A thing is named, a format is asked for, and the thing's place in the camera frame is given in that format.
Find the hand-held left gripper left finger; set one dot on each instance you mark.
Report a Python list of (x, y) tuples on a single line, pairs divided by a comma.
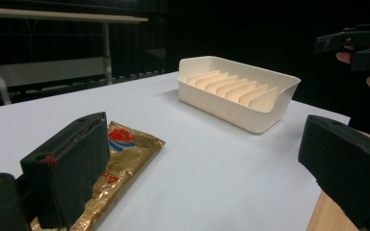
[(67, 166)]

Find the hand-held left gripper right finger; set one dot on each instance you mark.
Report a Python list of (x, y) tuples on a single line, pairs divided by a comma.
[(343, 163)]

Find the gold foil packet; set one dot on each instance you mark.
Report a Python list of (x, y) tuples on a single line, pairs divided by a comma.
[(131, 154)]

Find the cream plastic tray with dividers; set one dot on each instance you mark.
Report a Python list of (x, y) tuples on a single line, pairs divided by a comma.
[(234, 96)]

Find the white panel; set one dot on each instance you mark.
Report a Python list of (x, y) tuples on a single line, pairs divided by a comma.
[(51, 71)]

